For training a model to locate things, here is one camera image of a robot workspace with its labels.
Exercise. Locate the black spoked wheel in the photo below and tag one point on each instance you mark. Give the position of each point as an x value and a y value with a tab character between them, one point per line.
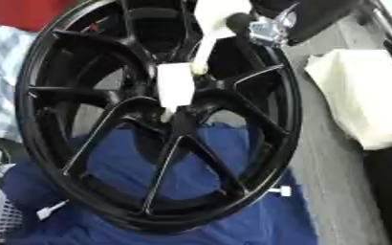
121	105

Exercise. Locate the blue white checked cloth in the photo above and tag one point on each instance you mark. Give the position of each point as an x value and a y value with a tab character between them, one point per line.
1	79

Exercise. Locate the red box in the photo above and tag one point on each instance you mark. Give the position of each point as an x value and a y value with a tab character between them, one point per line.
26	12

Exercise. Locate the white fabric bag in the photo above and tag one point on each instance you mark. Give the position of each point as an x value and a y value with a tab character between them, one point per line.
366	95

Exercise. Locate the white plastic basket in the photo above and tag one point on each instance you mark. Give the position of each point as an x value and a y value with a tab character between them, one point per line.
7	217

